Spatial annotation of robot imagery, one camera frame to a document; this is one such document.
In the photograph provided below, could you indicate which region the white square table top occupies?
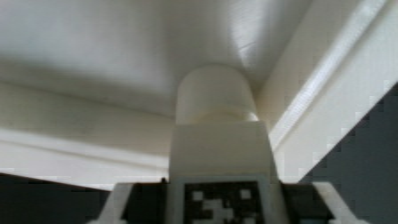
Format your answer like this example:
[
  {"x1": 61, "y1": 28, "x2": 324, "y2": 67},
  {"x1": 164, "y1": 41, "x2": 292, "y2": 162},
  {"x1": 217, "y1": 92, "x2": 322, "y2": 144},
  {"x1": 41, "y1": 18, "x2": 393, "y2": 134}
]
[{"x1": 0, "y1": 0, "x2": 398, "y2": 189}]

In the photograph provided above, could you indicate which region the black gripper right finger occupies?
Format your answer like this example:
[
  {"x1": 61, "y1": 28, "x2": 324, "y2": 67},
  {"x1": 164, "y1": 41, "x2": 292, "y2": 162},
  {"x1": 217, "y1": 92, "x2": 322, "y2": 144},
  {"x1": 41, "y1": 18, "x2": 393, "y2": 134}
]
[{"x1": 283, "y1": 182, "x2": 370, "y2": 224}]

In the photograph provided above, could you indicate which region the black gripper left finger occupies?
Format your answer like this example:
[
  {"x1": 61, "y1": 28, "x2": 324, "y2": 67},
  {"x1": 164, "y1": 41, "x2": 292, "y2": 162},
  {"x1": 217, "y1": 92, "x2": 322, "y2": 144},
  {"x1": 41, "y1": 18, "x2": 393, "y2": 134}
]
[{"x1": 87, "y1": 181, "x2": 169, "y2": 224}]

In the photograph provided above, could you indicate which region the white table leg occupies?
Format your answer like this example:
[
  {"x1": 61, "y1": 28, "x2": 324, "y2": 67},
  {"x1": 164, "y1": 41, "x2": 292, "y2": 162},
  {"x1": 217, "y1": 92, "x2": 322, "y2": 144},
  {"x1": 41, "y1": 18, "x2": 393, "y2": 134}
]
[{"x1": 166, "y1": 65, "x2": 290, "y2": 224}]

